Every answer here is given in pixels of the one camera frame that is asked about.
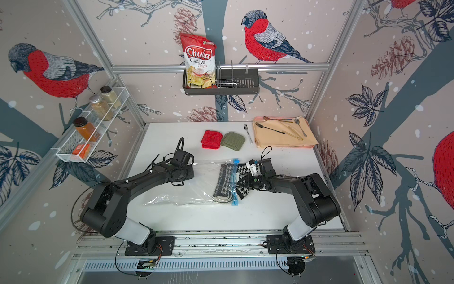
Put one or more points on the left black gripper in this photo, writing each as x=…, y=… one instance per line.
x=191, y=174

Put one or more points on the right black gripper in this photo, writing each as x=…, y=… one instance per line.
x=249, y=182

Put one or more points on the clear plastic vacuum bag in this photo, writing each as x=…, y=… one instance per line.
x=197, y=191

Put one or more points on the black white houndstooth scarf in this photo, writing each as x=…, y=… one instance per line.
x=221, y=190

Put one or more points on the red knitted scarf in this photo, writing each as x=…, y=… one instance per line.
x=211, y=140

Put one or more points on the olive green knitted scarf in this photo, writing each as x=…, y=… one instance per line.
x=233, y=141

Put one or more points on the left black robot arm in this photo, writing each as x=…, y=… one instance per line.
x=106, y=211

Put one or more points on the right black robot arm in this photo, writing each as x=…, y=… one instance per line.
x=315, y=202

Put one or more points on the red Chuba chips bag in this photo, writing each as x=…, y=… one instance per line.
x=199, y=58

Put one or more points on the beige cloth napkin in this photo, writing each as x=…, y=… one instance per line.
x=264, y=137

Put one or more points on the black fork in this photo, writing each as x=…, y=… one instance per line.
x=264, y=127

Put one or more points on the beige tongs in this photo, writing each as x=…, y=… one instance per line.
x=288, y=130

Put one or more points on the gold spoon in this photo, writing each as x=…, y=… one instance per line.
x=287, y=120

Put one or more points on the pink tray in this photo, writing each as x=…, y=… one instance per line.
x=261, y=118

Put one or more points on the silver spoon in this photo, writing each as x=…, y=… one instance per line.
x=298, y=122

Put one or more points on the small orange box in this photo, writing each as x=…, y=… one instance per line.
x=82, y=150

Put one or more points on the beige spice jar middle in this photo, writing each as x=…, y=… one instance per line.
x=101, y=108

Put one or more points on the beige spice jar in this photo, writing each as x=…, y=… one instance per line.
x=110, y=96
x=101, y=108

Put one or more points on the orange spice jar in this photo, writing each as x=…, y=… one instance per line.
x=86, y=129

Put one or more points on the beige spice jar rear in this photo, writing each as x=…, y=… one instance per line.
x=110, y=96

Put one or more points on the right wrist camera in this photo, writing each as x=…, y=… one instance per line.
x=261, y=167

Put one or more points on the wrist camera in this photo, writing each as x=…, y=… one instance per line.
x=261, y=167
x=182, y=158

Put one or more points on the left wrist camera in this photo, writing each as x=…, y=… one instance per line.
x=182, y=158

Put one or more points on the white handled fork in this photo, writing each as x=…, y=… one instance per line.
x=248, y=134

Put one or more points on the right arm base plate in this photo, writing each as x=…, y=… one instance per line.
x=283, y=244

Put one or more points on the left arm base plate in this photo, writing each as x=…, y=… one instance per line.
x=163, y=246

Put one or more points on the clear acrylic wall shelf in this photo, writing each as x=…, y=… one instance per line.
x=64, y=152

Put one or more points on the black wall basket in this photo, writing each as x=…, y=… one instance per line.
x=227, y=82

